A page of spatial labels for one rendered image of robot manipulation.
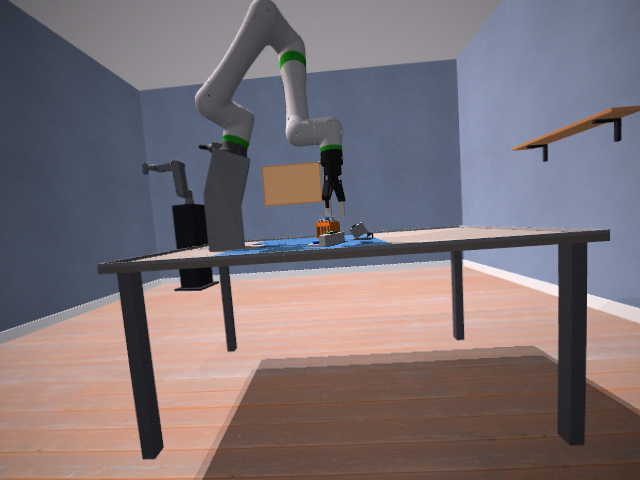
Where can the blue flat mat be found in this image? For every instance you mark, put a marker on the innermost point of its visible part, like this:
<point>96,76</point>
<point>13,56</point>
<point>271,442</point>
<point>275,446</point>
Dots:
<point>301,244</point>

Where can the white control panel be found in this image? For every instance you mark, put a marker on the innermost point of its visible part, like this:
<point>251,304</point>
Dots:
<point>359,230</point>

